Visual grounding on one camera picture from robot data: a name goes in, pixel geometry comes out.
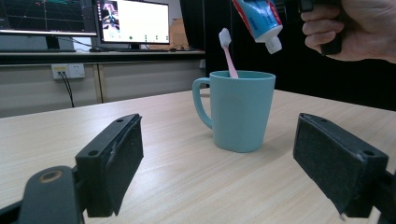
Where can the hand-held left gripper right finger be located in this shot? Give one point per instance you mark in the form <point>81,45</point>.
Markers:
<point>336,161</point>

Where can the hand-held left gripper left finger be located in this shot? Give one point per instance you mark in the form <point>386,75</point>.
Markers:
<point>107,163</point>

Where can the blue white toothpaste tube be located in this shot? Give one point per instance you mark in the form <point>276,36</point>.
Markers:
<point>260,18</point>

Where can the pink toothbrush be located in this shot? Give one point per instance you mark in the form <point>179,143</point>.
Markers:
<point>229,60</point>

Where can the light blue cup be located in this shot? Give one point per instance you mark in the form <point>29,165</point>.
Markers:
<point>241,113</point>

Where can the black curtain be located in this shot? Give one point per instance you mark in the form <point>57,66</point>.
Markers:
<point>311,74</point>

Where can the grey background desk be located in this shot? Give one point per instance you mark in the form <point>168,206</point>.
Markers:
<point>99,79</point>

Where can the white screen monitor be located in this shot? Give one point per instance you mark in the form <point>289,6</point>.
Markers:
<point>137,21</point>

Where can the brown cardboard box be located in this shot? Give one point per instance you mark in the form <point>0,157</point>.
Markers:
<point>179,32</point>

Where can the dark screen monitor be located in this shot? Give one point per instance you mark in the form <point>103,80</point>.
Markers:
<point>46,15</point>

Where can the white wall socket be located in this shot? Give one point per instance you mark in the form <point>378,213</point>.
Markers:
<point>69,70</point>

